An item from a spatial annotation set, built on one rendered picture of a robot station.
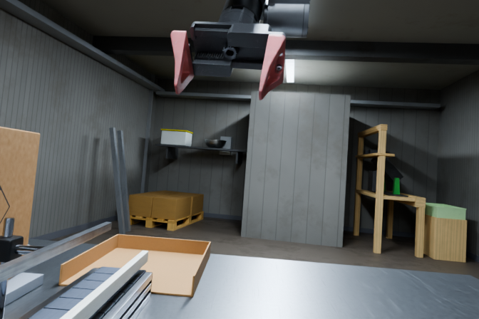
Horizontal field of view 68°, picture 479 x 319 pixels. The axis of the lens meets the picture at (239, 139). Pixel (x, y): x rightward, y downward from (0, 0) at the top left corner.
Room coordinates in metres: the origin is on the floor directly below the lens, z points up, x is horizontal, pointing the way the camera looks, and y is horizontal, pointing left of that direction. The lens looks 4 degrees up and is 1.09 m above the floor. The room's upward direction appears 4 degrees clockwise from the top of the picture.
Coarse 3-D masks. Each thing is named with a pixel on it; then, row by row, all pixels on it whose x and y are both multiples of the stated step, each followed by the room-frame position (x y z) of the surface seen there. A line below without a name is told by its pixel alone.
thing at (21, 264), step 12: (96, 228) 0.61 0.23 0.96; (108, 228) 0.66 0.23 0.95; (72, 240) 0.53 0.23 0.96; (84, 240) 0.57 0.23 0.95; (36, 252) 0.45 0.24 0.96; (48, 252) 0.47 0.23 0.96; (60, 252) 0.50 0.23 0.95; (12, 264) 0.40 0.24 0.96; (24, 264) 0.42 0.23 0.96; (36, 264) 0.44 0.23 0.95; (0, 276) 0.38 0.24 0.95; (12, 276) 0.40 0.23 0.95
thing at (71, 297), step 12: (96, 276) 0.62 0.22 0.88; (108, 276) 0.62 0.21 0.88; (132, 276) 0.63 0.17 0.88; (72, 288) 0.56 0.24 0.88; (84, 288) 0.56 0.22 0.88; (120, 288) 0.57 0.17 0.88; (60, 300) 0.51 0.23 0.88; (72, 300) 0.51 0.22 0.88; (108, 300) 0.52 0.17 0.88; (48, 312) 0.47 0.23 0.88; (60, 312) 0.48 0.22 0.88; (96, 312) 0.49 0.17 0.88
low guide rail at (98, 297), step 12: (144, 252) 0.66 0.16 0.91; (132, 264) 0.58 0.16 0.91; (144, 264) 0.65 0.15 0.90; (120, 276) 0.53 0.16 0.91; (96, 288) 0.47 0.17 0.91; (108, 288) 0.49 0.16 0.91; (84, 300) 0.43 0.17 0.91; (96, 300) 0.45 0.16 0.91; (72, 312) 0.40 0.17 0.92; (84, 312) 0.42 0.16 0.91
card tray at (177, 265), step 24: (120, 240) 1.00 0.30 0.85; (144, 240) 0.99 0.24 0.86; (168, 240) 0.99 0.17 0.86; (192, 240) 0.99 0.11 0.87; (72, 264) 0.74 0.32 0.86; (96, 264) 0.84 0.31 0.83; (120, 264) 0.85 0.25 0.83; (168, 264) 0.88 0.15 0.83; (192, 264) 0.89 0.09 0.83; (168, 288) 0.72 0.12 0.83; (192, 288) 0.69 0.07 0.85
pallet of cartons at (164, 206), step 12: (156, 192) 6.33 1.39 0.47; (168, 192) 6.49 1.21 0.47; (180, 192) 6.67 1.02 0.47; (132, 204) 5.65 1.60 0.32; (144, 204) 5.60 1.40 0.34; (156, 204) 5.56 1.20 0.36; (168, 204) 5.51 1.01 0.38; (180, 204) 5.65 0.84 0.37; (192, 204) 6.11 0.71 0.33; (132, 216) 5.66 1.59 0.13; (144, 216) 5.60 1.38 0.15; (156, 216) 5.56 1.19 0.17; (168, 216) 5.51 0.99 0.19; (180, 216) 5.69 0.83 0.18; (168, 228) 5.46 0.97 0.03
